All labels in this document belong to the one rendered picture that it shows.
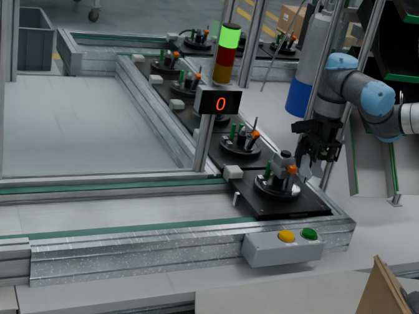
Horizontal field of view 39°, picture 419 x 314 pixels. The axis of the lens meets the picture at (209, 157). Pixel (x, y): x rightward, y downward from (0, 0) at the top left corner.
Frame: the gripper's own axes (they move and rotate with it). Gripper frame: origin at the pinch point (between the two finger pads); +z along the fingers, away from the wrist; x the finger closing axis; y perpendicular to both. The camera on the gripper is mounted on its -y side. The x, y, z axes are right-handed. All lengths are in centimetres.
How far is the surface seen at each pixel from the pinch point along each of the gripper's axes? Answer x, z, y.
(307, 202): 6.4, 10.4, -2.9
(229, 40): -19.9, -30.8, -20.1
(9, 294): -76, 21, 9
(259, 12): 43, -15, -117
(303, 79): 54, 5, -87
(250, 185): -7.0, 10.4, -13.8
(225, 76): -19.1, -20.8, -20.0
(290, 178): -0.4, 3.2, -5.0
